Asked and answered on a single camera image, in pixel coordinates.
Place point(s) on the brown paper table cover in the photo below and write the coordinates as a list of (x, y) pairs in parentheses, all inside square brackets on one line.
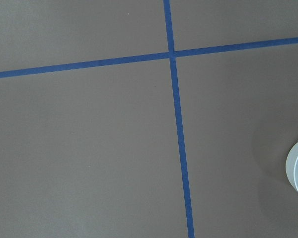
[(148, 118)]

